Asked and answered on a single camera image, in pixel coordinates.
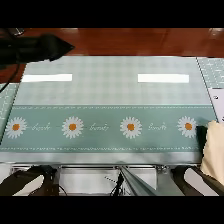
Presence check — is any dark green garment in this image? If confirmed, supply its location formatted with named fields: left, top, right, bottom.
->
left=195, top=125, right=210, bottom=156

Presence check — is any cream shirt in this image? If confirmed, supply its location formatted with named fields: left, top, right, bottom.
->
left=199, top=120, right=224, bottom=186

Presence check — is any silver frame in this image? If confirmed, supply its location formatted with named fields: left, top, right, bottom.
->
left=0, top=161, right=206, bottom=197

